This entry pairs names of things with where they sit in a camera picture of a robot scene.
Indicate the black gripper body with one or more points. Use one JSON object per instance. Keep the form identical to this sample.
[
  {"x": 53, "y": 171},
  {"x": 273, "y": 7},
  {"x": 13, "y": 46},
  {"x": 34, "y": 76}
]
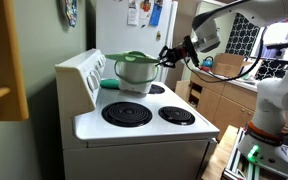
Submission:
[{"x": 180, "y": 54}]

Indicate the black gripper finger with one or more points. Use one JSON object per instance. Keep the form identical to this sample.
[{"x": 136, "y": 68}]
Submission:
[
  {"x": 170, "y": 61},
  {"x": 167, "y": 51}
]

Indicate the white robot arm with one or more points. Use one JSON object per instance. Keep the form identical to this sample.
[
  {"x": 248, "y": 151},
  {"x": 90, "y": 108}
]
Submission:
[{"x": 274, "y": 10}]

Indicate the small fridge magnet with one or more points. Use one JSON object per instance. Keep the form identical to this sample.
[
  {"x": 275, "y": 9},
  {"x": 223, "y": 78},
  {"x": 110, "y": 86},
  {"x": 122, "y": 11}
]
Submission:
[{"x": 158, "y": 35}]

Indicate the blue kettle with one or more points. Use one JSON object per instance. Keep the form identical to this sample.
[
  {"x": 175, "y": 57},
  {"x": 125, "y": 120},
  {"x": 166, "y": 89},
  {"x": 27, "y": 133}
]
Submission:
[{"x": 208, "y": 62}]

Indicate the small black coil burner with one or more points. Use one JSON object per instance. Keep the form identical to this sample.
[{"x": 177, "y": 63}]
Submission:
[
  {"x": 176, "y": 115},
  {"x": 158, "y": 89}
]

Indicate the green-lidded metal pot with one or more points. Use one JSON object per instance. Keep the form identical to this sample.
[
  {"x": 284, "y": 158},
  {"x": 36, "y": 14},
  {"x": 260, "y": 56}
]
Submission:
[{"x": 135, "y": 75}]

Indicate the blue paper flyer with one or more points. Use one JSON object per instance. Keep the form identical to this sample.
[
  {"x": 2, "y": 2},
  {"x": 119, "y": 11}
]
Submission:
[{"x": 156, "y": 15}]

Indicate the white refrigerator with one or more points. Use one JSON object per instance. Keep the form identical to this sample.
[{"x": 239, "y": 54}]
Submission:
[{"x": 124, "y": 36}]

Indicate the colourful paper flyer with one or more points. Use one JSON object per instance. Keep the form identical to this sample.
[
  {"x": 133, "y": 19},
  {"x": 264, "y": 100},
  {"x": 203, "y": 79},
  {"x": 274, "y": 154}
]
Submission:
[{"x": 145, "y": 8}]

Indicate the cream tall cabinet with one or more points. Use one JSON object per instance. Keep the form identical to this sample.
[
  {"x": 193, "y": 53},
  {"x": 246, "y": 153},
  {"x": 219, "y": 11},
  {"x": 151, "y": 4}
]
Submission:
[{"x": 224, "y": 33}]

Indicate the cardboard box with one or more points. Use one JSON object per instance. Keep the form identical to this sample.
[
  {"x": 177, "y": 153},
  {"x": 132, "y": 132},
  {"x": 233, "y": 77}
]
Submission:
[{"x": 229, "y": 63}]

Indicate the white paper note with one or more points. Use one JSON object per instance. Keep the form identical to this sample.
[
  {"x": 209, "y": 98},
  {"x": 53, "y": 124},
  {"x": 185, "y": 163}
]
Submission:
[{"x": 133, "y": 13}]

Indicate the green round pad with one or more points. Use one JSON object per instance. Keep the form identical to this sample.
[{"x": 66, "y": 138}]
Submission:
[{"x": 109, "y": 83}]

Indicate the white stove knob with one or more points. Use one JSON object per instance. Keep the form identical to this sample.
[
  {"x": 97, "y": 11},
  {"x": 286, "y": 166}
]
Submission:
[
  {"x": 92, "y": 82},
  {"x": 101, "y": 62}
]

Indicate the large black coil burner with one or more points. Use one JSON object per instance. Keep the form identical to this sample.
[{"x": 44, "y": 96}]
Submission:
[{"x": 126, "y": 114}]

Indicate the wooden kitchen cabinet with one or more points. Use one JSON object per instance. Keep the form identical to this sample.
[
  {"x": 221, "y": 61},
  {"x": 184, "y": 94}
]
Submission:
[{"x": 230, "y": 110}]

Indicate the white electric stove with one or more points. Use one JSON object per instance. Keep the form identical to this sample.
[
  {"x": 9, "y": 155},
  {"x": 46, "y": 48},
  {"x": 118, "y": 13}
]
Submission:
[{"x": 134, "y": 153}]

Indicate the black device on stand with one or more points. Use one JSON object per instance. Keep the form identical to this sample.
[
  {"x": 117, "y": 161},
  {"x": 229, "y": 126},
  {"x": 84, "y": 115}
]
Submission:
[{"x": 280, "y": 45}]

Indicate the colourful oven mitt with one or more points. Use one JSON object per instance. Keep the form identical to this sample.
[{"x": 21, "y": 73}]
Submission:
[{"x": 71, "y": 11}]

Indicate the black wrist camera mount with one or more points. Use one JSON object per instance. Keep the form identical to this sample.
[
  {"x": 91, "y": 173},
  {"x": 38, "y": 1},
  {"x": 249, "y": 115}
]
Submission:
[{"x": 191, "y": 50}]

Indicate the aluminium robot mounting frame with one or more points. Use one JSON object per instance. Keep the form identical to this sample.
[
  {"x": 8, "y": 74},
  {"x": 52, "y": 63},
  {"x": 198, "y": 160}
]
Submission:
[{"x": 237, "y": 166}]

